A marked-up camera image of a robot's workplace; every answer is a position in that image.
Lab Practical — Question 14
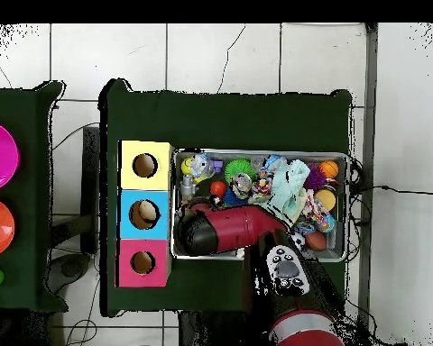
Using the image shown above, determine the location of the mint waffle cloth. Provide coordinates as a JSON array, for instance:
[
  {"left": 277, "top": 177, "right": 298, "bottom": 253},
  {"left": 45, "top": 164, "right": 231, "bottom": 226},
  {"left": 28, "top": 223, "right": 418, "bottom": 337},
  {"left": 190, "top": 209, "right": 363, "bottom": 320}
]
[{"left": 268, "top": 159, "right": 311, "bottom": 224}]

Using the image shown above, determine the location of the wooden box with three holes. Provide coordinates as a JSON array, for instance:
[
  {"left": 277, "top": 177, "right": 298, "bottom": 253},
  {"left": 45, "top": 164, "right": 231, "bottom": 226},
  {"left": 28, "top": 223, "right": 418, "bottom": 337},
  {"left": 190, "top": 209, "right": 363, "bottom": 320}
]
[{"left": 114, "top": 139, "right": 175, "bottom": 288}]

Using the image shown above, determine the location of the red-orange ball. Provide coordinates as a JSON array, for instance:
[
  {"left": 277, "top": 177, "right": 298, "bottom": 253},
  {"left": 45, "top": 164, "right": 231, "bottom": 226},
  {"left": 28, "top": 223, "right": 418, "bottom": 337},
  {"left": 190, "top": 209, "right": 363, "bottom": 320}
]
[{"left": 209, "top": 180, "right": 227, "bottom": 198}]

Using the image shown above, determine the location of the silver drink can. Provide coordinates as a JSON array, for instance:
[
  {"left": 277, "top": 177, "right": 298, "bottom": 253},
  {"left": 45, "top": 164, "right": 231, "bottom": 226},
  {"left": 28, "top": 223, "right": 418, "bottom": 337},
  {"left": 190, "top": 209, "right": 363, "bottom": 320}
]
[{"left": 232, "top": 172, "right": 254, "bottom": 200}]

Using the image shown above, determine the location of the plain green spiky ball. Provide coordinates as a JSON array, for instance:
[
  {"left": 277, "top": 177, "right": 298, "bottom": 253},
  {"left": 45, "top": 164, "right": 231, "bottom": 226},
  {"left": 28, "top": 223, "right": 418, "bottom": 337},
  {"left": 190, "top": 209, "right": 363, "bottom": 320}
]
[{"left": 223, "top": 159, "right": 256, "bottom": 185}]

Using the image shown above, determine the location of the small colourful crumpled paper ball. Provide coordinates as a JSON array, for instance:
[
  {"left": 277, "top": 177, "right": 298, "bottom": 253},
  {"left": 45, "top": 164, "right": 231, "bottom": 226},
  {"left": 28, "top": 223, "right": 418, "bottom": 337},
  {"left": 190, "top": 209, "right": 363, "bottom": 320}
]
[{"left": 251, "top": 172, "right": 275, "bottom": 199}]

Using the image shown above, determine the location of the crushed bottle with blue label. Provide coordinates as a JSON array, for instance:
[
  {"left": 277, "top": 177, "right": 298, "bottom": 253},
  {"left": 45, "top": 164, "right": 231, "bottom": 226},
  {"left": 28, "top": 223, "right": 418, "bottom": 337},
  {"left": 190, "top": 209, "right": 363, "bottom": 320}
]
[{"left": 257, "top": 153, "right": 288, "bottom": 175}]

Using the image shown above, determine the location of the dark green table cloth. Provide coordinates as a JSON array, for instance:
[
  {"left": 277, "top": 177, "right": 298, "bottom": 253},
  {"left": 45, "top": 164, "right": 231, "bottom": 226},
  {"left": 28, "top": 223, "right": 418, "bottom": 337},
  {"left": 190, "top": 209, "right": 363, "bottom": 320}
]
[
  {"left": 0, "top": 80, "right": 69, "bottom": 313},
  {"left": 98, "top": 78, "right": 353, "bottom": 318}
]

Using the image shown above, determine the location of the purple spiky ball with eyes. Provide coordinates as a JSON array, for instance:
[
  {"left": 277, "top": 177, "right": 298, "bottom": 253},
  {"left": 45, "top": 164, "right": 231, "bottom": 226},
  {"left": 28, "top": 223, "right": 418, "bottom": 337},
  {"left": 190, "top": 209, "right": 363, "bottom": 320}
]
[{"left": 304, "top": 162, "right": 329, "bottom": 192}]

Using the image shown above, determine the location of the long colourful crumpled wrapper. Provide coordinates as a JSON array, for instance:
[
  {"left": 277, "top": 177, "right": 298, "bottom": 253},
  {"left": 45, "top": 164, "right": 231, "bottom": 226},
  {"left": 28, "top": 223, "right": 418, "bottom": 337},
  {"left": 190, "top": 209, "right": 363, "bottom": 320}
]
[{"left": 302, "top": 190, "right": 331, "bottom": 232}]

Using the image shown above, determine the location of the black stand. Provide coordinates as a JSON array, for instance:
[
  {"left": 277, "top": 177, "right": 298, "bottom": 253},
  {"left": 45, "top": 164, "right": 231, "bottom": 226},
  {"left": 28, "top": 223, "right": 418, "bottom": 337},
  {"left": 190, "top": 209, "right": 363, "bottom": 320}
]
[{"left": 44, "top": 125, "right": 101, "bottom": 295}]

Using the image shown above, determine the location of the pink plastic bowl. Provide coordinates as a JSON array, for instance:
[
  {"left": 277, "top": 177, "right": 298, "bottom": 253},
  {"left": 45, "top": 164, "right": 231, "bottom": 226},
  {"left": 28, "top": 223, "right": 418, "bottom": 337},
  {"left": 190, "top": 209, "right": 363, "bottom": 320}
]
[{"left": 0, "top": 120, "right": 21, "bottom": 193}]

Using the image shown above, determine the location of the silver wire mesh bin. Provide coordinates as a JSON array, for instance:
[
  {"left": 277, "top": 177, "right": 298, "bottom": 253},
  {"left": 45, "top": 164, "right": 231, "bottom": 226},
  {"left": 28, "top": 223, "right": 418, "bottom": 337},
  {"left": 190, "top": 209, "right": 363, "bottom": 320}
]
[{"left": 170, "top": 148, "right": 350, "bottom": 263}]

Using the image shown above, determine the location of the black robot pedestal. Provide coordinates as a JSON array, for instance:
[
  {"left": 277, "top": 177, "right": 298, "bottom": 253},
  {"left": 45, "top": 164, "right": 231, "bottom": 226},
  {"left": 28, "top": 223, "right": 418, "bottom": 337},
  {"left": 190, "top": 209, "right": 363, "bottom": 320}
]
[{"left": 178, "top": 311, "right": 272, "bottom": 346}]

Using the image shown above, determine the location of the black cable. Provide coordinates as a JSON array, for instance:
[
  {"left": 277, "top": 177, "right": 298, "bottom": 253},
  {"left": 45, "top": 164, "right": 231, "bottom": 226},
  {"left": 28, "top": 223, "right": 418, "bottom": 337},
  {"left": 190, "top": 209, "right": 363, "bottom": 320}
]
[
  {"left": 51, "top": 122, "right": 101, "bottom": 151},
  {"left": 349, "top": 184, "right": 433, "bottom": 196},
  {"left": 64, "top": 280, "right": 101, "bottom": 346},
  {"left": 345, "top": 300, "right": 409, "bottom": 346}
]

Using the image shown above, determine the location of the grey metal rail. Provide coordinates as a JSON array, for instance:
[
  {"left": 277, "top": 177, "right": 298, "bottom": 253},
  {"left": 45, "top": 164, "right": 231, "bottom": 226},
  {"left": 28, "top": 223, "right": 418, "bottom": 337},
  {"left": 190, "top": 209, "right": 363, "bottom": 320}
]
[{"left": 356, "top": 23, "right": 380, "bottom": 346}]

